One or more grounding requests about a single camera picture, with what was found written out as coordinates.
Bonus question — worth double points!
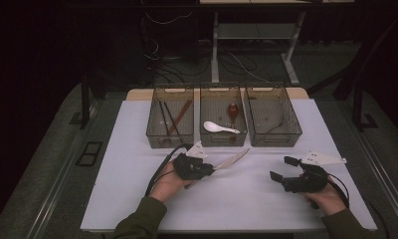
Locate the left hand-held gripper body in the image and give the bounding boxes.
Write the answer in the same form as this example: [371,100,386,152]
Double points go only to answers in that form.
[171,140,209,181]

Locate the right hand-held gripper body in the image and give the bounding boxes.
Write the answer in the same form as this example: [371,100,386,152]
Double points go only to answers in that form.
[281,149,348,194]

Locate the steel fork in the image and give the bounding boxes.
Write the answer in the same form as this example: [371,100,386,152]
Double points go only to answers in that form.
[184,150,245,191]

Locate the steel table knife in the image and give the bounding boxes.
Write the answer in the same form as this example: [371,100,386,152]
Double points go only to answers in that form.
[185,147,251,190]

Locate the white ceramic spoon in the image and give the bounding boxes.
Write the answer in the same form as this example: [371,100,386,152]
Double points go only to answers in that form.
[203,120,242,135]

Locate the black chopstick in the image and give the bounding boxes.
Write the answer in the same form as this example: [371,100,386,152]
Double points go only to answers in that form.
[157,100,171,136]
[163,101,185,144]

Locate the smoky clear plastic bin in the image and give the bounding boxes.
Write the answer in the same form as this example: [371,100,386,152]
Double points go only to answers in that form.
[145,87,195,149]
[199,87,248,147]
[244,87,303,147]

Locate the brown wooden spoon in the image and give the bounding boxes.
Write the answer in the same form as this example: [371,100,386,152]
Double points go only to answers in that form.
[227,103,241,129]

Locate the person's left hand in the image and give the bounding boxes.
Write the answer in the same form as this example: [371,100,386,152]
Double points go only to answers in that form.
[149,161,193,204]

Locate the person's right hand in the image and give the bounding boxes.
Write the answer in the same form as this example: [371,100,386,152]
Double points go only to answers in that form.
[303,179,348,217]

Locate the white table cover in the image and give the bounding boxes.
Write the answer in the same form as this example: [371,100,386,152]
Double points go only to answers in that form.
[80,99,378,233]

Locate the black metal stand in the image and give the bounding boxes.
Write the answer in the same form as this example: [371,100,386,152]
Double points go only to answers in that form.
[307,14,398,131]
[79,71,100,130]

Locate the black floor plate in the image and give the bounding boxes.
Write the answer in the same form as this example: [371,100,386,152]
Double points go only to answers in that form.
[75,140,104,167]

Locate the left hand-held gripper cable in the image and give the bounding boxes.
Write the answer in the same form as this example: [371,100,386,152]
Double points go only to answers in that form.
[144,142,195,197]

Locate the hand-held gripper cable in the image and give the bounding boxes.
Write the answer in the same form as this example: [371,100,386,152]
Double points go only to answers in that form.
[144,142,195,197]
[325,172,351,209]

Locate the right hand-held gripper cable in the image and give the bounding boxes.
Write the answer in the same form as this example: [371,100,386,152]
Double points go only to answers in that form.
[325,172,351,209]

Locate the metal floor rail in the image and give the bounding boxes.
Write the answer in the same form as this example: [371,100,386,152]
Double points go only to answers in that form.
[350,127,398,230]
[34,109,100,239]

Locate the black floor cables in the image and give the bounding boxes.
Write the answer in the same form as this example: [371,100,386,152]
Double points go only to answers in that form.
[141,39,271,85]

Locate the white metal desk frame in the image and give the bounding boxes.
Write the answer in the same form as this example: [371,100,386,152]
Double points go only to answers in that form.
[198,0,356,86]

